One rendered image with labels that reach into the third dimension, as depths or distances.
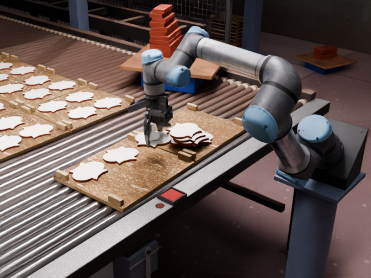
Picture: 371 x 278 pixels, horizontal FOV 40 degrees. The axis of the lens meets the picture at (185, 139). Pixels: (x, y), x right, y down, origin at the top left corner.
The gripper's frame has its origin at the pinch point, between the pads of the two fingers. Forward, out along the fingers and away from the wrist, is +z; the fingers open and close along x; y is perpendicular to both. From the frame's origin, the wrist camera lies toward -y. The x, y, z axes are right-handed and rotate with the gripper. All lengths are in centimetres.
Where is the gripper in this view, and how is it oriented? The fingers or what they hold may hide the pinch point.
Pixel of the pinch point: (153, 138)
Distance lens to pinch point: 195.4
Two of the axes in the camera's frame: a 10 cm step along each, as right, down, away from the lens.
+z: 0.4, 8.6, 5.1
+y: 9.2, 1.7, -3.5
